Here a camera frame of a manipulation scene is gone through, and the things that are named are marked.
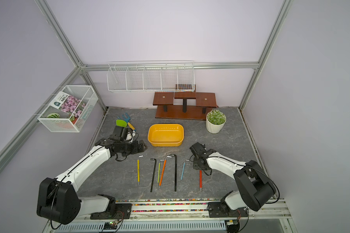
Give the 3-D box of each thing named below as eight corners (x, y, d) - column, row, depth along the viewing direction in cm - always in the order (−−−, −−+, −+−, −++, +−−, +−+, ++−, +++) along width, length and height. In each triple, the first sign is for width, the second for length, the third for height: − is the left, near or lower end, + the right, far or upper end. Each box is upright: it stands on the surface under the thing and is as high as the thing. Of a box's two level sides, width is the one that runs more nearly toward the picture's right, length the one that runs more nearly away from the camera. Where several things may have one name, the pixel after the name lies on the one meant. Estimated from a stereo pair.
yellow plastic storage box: (147, 147, 100) (145, 142, 95) (150, 128, 110) (148, 123, 105) (184, 146, 100) (184, 142, 95) (183, 128, 110) (183, 123, 105)
